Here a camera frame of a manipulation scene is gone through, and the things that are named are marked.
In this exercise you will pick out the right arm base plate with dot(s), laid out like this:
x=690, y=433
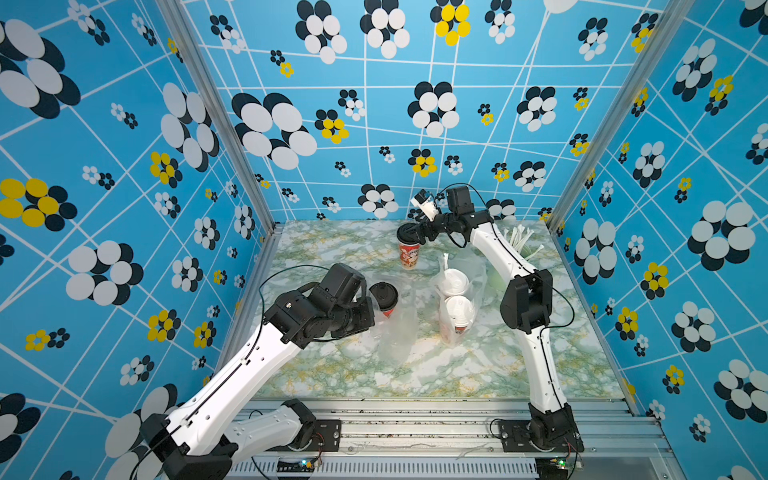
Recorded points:
x=521, y=436

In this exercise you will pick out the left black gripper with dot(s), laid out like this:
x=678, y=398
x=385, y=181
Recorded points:
x=369, y=320

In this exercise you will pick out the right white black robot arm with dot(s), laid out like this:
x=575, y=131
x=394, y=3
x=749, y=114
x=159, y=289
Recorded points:
x=525, y=308

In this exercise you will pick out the aluminium rail frame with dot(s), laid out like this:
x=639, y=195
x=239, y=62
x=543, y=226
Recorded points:
x=452, y=438

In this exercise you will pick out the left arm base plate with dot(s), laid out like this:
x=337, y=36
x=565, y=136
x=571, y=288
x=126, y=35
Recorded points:
x=321, y=435

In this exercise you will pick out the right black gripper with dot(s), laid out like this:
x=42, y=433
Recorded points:
x=426, y=226

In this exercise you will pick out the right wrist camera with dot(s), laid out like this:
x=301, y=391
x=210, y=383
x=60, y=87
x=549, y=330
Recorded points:
x=456, y=198

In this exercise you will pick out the aluminium corner post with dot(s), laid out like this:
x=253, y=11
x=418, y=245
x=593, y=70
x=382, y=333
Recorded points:
x=181, y=32
x=669, y=24

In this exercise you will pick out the red cup white lid front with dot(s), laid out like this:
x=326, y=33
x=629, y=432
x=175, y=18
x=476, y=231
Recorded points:
x=452, y=282

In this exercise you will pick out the clear plastic carrier bag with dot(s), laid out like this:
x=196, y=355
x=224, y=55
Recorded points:
x=475, y=270
x=396, y=335

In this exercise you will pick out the left aluminium corner post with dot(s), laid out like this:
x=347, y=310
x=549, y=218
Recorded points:
x=181, y=32

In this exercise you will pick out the white wrapped straws bundle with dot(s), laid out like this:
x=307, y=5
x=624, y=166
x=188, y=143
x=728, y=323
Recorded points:
x=519, y=237

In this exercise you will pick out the red cup black lid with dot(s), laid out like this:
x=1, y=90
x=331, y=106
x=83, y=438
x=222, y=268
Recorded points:
x=386, y=296
x=408, y=245

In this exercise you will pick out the red cup white lid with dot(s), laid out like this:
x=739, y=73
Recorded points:
x=456, y=316
x=452, y=282

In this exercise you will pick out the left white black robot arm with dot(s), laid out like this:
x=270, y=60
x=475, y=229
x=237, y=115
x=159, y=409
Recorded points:
x=202, y=439

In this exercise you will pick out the right aluminium corner post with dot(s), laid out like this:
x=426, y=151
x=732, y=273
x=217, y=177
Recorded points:
x=669, y=24

